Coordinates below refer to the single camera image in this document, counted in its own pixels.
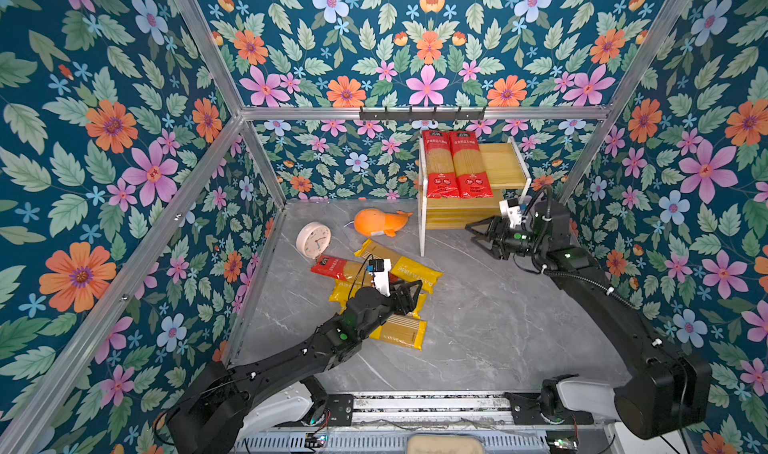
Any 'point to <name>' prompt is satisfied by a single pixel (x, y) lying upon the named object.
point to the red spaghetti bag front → (441, 179)
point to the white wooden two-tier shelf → (509, 178)
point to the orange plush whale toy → (376, 221)
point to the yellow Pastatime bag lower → (402, 330)
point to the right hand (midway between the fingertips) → (471, 228)
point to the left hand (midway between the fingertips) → (421, 279)
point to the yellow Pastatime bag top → (405, 267)
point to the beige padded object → (445, 444)
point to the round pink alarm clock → (313, 239)
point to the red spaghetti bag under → (471, 173)
